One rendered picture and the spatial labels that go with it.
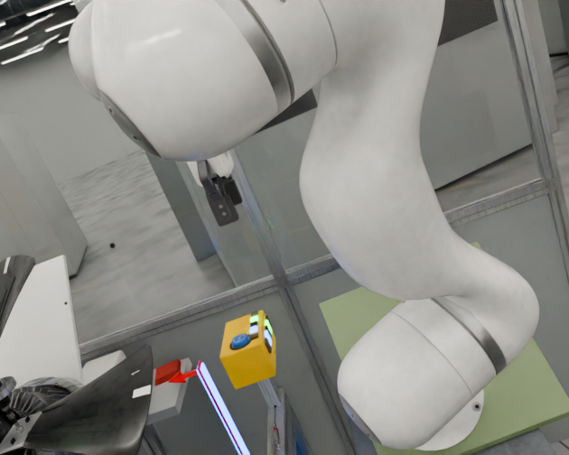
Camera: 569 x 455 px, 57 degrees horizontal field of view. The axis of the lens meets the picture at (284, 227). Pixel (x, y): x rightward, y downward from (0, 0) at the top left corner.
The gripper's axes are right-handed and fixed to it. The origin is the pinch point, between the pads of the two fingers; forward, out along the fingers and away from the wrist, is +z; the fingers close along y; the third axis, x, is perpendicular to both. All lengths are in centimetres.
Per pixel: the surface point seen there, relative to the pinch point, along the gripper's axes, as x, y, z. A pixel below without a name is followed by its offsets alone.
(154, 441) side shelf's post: 60, 53, 73
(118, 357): 62, 62, 46
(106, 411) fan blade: 32.6, -3.3, 24.4
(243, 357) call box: 14.6, 21.5, 37.6
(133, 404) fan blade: 27.8, -3.5, 24.9
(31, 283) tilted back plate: 60, 41, 10
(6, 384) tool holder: 48, 0, 15
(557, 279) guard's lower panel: -73, 71, 76
